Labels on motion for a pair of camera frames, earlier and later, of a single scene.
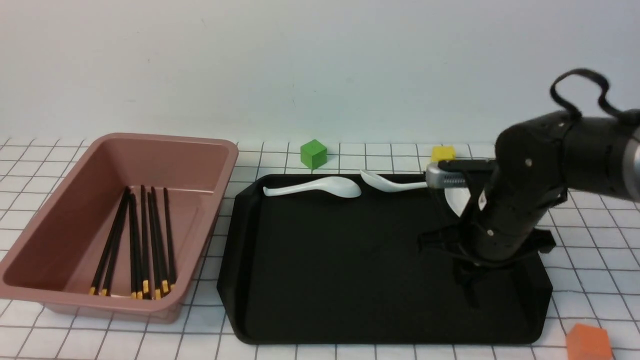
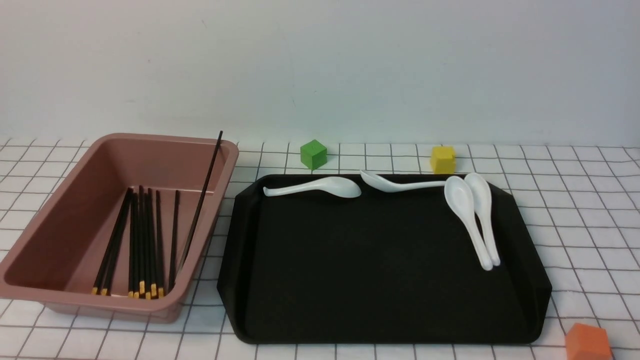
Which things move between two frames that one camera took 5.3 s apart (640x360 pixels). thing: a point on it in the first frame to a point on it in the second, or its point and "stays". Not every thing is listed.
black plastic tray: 312,269 stays
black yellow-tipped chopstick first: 109,243 stays
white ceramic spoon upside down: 386,185 stays
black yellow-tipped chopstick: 172,284 to 160,288
